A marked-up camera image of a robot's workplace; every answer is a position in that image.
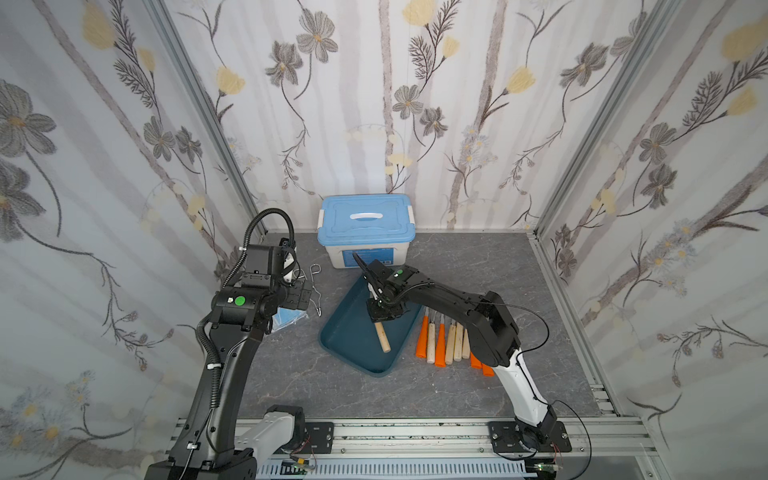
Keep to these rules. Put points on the bagged blue face masks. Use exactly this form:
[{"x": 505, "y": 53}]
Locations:
[{"x": 285, "y": 318}]

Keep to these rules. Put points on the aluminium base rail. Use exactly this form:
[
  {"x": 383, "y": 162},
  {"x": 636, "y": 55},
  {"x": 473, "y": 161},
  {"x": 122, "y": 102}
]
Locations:
[{"x": 467, "y": 448}]

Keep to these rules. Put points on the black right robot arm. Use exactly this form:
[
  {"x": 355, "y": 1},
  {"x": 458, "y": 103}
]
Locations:
[{"x": 492, "y": 333}]

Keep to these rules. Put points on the wooden handle sickle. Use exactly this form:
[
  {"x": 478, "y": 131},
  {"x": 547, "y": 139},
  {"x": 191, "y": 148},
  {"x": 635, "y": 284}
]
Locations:
[
  {"x": 382, "y": 336},
  {"x": 450, "y": 343},
  {"x": 465, "y": 347},
  {"x": 458, "y": 343},
  {"x": 431, "y": 339}
]

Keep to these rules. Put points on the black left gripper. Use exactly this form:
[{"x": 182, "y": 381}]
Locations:
[{"x": 294, "y": 298}]

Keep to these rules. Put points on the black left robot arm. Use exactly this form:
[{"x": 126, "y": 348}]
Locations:
[{"x": 262, "y": 282}]

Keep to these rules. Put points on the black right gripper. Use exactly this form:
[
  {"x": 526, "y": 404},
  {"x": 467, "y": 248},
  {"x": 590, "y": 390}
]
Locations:
[{"x": 383, "y": 293}]

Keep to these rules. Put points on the teal plastic tray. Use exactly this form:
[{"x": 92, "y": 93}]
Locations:
[{"x": 350, "y": 335}]

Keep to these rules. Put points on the metal wire tongs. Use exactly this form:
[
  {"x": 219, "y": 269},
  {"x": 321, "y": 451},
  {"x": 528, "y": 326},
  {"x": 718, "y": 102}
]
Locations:
[{"x": 316, "y": 296}]

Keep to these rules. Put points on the white box with blue lid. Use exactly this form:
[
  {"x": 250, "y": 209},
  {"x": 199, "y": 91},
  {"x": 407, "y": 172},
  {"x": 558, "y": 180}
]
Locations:
[{"x": 374, "y": 226}]

